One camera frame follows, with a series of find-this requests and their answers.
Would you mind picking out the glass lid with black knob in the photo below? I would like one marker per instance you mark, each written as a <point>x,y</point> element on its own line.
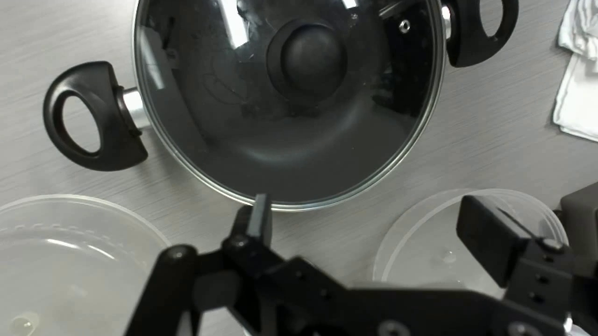
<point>311,58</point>

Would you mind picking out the small clear plastic bowl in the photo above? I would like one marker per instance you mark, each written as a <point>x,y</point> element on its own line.
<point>423,248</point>

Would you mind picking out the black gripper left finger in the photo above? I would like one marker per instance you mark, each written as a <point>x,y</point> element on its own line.
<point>187,291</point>

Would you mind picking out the white dish towel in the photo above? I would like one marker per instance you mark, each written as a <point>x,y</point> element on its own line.
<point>582,94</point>

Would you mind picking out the large clear plastic lid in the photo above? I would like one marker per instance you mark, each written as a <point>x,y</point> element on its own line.
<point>62,280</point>

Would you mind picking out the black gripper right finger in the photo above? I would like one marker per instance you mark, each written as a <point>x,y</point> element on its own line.
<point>498,243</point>

